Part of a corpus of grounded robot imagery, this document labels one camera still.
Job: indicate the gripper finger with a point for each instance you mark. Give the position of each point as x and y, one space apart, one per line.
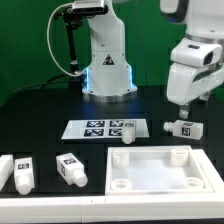
184 111
205 97

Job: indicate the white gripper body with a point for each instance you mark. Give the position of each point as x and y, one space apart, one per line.
187 83

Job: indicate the white square tabletop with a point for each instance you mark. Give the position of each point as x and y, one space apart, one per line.
155 170

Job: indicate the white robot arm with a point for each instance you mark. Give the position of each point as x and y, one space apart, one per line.
109 76

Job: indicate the white U-shaped fence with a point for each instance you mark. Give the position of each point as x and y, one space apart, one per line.
106 208

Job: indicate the white marker sheet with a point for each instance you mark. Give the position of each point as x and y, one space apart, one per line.
94 129

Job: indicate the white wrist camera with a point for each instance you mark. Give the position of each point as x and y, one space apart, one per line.
196 54

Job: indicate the silver camera on stand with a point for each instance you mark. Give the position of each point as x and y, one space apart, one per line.
88 6

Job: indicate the black camera stand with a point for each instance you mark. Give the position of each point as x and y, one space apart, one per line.
72 23

